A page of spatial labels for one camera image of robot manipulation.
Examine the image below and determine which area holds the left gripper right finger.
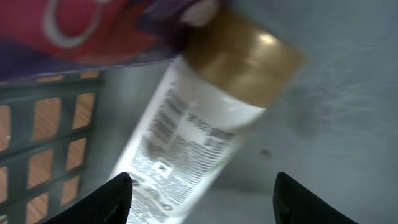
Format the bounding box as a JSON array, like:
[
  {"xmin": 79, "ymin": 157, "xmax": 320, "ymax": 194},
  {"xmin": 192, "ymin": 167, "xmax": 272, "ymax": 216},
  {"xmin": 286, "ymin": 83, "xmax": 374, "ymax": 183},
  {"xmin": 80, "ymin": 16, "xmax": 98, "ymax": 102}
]
[{"xmin": 272, "ymin": 172, "xmax": 357, "ymax": 224}]

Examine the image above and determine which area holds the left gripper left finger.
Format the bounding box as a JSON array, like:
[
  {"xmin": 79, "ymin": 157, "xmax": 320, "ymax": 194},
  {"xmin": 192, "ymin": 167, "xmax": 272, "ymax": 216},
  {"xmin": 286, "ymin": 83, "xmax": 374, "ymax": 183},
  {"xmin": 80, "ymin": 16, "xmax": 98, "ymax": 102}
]
[{"xmin": 45, "ymin": 172, "xmax": 133, "ymax": 224}]

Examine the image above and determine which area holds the white tube with gold cap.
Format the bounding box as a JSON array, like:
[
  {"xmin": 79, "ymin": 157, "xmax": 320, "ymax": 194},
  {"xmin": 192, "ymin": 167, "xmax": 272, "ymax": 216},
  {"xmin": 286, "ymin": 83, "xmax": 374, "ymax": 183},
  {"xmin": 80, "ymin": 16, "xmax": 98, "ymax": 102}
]
[{"xmin": 113, "ymin": 9, "xmax": 304, "ymax": 224}]

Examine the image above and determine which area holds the purple Carefree pad pack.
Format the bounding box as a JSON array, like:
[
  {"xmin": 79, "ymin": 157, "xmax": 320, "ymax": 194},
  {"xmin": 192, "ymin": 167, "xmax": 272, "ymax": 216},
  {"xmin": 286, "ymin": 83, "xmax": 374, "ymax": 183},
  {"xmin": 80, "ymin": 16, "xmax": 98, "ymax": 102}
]
[{"xmin": 0, "ymin": 0, "xmax": 224, "ymax": 83}]

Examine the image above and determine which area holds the grey plastic mesh basket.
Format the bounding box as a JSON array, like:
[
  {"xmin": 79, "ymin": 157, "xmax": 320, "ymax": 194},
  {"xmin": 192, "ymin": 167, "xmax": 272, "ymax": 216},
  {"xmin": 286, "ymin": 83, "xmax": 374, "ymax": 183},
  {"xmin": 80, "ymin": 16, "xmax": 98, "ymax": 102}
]
[{"xmin": 0, "ymin": 0, "xmax": 398, "ymax": 224}]

